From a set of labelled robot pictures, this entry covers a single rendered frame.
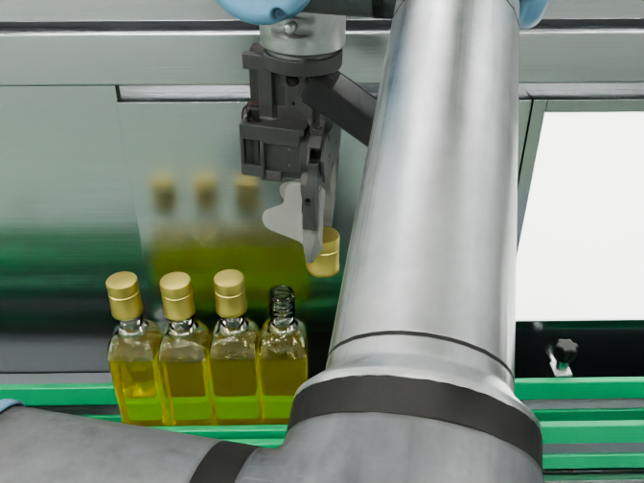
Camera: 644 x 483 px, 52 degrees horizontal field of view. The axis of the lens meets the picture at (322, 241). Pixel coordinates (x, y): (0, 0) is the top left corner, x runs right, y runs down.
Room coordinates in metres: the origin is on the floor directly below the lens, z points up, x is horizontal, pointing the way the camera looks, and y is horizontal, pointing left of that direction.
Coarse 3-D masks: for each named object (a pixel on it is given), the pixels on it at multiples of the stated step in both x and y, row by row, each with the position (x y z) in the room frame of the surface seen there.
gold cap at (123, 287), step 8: (120, 272) 0.60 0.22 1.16; (128, 272) 0.60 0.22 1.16; (112, 280) 0.59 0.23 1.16; (120, 280) 0.59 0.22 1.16; (128, 280) 0.59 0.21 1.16; (136, 280) 0.59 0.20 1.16; (112, 288) 0.57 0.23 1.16; (120, 288) 0.57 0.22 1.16; (128, 288) 0.58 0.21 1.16; (136, 288) 0.58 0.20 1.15; (112, 296) 0.57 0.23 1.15; (120, 296) 0.57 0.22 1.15; (128, 296) 0.57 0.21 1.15; (136, 296) 0.58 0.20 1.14; (112, 304) 0.58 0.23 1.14; (120, 304) 0.57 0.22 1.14; (128, 304) 0.57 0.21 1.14; (136, 304) 0.58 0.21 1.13; (112, 312) 0.58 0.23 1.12; (120, 312) 0.57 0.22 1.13; (128, 312) 0.57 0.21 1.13; (136, 312) 0.58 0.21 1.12
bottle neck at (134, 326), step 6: (138, 318) 0.58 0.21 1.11; (120, 324) 0.58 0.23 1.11; (126, 324) 0.58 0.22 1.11; (132, 324) 0.58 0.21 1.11; (138, 324) 0.58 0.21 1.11; (144, 324) 0.59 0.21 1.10; (120, 330) 0.58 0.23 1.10; (126, 330) 0.58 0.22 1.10; (132, 330) 0.58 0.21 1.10; (138, 330) 0.58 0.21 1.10
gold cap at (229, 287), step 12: (216, 276) 0.59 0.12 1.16; (228, 276) 0.59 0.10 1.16; (240, 276) 0.59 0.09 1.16; (216, 288) 0.58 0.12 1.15; (228, 288) 0.58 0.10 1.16; (240, 288) 0.58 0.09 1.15; (216, 300) 0.59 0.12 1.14; (228, 300) 0.58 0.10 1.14; (240, 300) 0.58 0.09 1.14; (228, 312) 0.58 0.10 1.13; (240, 312) 0.58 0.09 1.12
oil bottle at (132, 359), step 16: (144, 320) 0.60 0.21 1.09; (112, 336) 0.58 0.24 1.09; (128, 336) 0.57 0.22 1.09; (144, 336) 0.58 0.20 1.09; (160, 336) 0.60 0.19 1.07; (112, 352) 0.56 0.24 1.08; (128, 352) 0.56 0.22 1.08; (144, 352) 0.56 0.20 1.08; (112, 368) 0.56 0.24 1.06; (128, 368) 0.56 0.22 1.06; (144, 368) 0.56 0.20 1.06; (128, 384) 0.56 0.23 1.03; (144, 384) 0.56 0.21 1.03; (160, 384) 0.57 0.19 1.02; (128, 400) 0.56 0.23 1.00; (144, 400) 0.56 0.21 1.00; (160, 400) 0.56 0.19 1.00; (128, 416) 0.56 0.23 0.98; (144, 416) 0.56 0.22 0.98; (160, 416) 0.56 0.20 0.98
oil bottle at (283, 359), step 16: (272, 336) 0.58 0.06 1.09; (288, 336) 0.58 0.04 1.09; (304, 336) 0.59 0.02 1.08; (272, 352) 0.57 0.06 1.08; (288, 352) 0.57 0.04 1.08; (304, 352) 0.57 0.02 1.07; (272, 368) 0.56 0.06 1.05; (288, 368) 0.56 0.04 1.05; (304, 368) 0.57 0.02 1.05; (272, 384) 0.56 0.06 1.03; (288, 384) 0.56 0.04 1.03; (272, 400) 0.56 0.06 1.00; (288, 400) 0.56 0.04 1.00; (272, 416) 0.56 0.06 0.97; (288, 416) 0.56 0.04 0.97
